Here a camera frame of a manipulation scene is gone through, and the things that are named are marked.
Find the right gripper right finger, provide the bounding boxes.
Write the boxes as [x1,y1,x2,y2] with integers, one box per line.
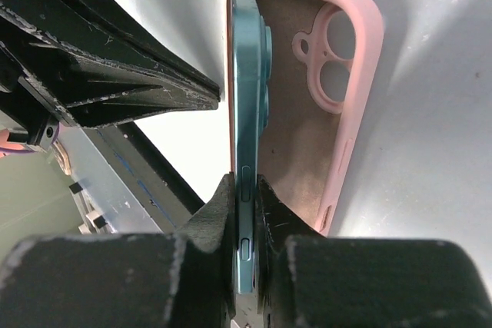
[256,177,491,327]

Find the teal-edged black smartphone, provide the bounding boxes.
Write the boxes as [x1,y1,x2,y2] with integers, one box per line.
[228,0,272,294]

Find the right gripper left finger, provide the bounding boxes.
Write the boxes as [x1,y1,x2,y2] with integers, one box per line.
[1,174,235,327]

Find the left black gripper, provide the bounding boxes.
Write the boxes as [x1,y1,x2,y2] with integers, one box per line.
[1,0,220,151]

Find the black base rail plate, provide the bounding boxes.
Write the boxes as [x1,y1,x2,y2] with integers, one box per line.
[86,123,204,233]

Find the pink phone case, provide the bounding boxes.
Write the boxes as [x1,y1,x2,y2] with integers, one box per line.
[224,0,386,237]

